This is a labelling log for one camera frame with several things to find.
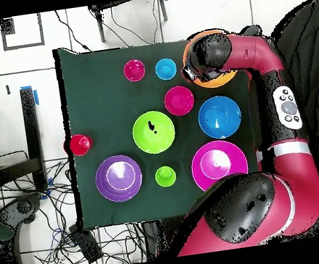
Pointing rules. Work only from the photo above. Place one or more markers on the purple bowl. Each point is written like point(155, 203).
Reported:
point(117, 187)

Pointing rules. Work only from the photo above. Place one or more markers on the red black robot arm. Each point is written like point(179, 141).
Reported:
point(297, 177)

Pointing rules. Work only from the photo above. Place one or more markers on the black power strip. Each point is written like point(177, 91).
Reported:
point(86, 244)

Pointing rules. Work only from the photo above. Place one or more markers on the red cup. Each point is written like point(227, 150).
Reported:
point(79, 145)

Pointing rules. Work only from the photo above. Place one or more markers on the small dark floor object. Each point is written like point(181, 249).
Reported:
point(8, 89)

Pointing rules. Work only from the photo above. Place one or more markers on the black office chair base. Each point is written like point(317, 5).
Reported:
point(23, 206)

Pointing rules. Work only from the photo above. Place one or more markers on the dark metal legged stand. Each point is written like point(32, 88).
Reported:
point(101, 29)

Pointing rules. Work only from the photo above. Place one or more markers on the crimson pink cup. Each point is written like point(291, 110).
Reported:
point(134, 70)

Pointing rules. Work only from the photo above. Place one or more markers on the person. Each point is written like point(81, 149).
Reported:
point(311, 43)

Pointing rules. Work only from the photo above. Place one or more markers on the black metal bar stand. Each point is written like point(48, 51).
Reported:
point(31, 126)

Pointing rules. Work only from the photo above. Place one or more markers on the blue tape strip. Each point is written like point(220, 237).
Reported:
point(36, 98)

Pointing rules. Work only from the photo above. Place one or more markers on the blue cup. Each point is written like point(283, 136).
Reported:
point(165, 69)

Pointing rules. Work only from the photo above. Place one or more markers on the large orange bowl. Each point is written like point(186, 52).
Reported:
point(214, 83)

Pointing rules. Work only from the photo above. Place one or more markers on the green bowl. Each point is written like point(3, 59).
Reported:
point(163, 137)

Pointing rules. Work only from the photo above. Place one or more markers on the large magenta bowl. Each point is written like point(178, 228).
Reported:
point(210, 160)

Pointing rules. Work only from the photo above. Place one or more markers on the small crimson pink bowl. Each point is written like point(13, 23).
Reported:
point(179, 100)

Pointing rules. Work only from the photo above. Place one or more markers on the grey square floor frame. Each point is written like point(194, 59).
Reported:
point(7, 27)

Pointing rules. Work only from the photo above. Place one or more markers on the dark green tablecloth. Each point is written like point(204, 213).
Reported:
point(99, 102)

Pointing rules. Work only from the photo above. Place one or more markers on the green cup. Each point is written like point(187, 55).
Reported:
point(165, 176)

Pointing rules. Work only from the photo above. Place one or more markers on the blue bowl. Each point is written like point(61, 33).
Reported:
point(221, 114)

